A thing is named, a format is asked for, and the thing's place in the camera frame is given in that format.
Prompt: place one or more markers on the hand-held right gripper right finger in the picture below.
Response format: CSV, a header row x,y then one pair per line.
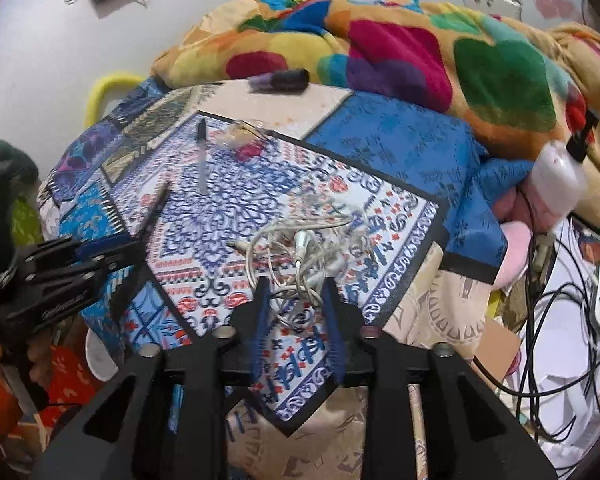
x,y
332,335

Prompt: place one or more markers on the yellow foam tube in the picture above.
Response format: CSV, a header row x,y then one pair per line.
x,y
97,92

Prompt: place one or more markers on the small white cabinet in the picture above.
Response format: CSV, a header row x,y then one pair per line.
x,y
492,0

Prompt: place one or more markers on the white plastic wastebasket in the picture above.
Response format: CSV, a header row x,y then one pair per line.
x,y
100,360

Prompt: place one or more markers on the red patterned bag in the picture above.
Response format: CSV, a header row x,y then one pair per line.
x,y
67,377

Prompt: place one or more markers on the brown cardboard piece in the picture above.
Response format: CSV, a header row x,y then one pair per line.
x,y
500,350

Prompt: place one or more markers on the purple and black tube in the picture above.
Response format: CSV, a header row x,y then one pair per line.
x,y
280,81

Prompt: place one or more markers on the clear plastic film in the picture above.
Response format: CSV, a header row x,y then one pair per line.
x,y
330,200

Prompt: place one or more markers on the clear wrapper with red print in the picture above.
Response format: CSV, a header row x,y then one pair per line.
x,y
242,140

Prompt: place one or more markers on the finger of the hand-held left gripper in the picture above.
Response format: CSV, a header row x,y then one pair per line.
x,y
95,275
110,249

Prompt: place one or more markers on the clear pen with black cap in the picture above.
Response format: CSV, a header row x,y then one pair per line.
x,y
201,160

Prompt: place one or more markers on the pink cloth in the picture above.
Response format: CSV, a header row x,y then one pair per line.
x,y
515,250

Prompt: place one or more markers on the blue patchwork bed sheet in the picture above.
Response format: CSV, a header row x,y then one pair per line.
x,y
380,145

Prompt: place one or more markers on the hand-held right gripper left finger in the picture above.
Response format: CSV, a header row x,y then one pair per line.
x,y
260,330

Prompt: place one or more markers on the dark pencil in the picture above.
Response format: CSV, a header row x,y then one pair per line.
x,y
156,207

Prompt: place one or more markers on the white pump bottle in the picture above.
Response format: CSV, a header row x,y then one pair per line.
x,y
555,180

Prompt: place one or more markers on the colourful heart blanket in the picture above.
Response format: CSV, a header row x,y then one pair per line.
x,y
405,60

